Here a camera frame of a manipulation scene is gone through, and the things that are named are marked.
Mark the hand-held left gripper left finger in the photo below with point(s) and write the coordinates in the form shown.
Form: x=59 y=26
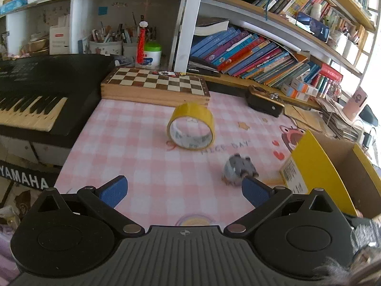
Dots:
x=114 y=192

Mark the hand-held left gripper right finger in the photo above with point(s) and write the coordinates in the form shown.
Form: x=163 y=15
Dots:
x=256 y=196

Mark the grey toy car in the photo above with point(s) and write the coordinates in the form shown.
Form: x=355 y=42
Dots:
x=238 y=166

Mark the yellow cardboard box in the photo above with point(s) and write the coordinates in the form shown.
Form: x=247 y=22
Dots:
x=315 y=166

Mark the pink checked tablecloth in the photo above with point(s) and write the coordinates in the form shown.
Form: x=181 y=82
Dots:
x=134 y=155

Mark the brown cardboard sheet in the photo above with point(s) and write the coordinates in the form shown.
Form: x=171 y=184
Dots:
x=303 y=119

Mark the black keyboard stand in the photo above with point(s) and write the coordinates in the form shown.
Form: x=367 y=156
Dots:
x=23 y=180

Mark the dark brown wooden box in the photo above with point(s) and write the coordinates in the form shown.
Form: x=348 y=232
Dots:
x=262 y=102

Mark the yellow tape roll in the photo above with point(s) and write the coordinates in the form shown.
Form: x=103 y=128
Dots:
x=193 y=108

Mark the orange white medicine box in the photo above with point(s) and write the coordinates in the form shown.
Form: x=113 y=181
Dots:
x=305 y=88
x=294 y=93

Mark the stack of papers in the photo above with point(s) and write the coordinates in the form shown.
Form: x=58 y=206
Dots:
x=339 y=119

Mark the wooden chessboard box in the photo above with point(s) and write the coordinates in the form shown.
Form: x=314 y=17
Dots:
x=154 y=80

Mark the black charger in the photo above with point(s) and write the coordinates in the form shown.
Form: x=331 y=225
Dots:
x=368 y=139

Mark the black electronic keyboard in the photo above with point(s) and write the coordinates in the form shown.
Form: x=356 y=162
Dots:
x=59 y=77

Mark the grey fuzzy cloth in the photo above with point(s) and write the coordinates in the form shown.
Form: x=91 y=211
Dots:
x=366 y=262

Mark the small red white toy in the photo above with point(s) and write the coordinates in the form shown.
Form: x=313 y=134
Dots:
x=166 y=73

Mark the black stapler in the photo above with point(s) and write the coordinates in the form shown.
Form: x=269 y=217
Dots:
x=204 y=68

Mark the row of leaning books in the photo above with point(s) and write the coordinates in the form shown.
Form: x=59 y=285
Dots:
x=253 y=56

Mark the green lid jar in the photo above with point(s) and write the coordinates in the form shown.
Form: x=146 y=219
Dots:
x=152 y=56

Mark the red box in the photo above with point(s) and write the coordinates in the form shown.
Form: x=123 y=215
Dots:
x=331 y=73

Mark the white pen holder cup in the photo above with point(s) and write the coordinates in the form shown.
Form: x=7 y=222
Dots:
x=105 y=47

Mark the red tassel ornament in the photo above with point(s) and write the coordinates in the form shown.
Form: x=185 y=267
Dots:
x=141 y=44

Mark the white carton red label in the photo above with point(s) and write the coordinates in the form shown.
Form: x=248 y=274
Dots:
x=60 y=40

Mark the smartphone showing video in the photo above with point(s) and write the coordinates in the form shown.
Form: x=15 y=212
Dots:
x=312 y=26

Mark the white cubby shelf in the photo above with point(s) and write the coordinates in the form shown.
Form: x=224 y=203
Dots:
x=80 y=15

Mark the white bookshelf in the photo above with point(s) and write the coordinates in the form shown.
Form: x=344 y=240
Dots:
x=183 y=20

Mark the blue tissue pack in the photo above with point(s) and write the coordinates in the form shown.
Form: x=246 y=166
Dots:
x=13 y=6

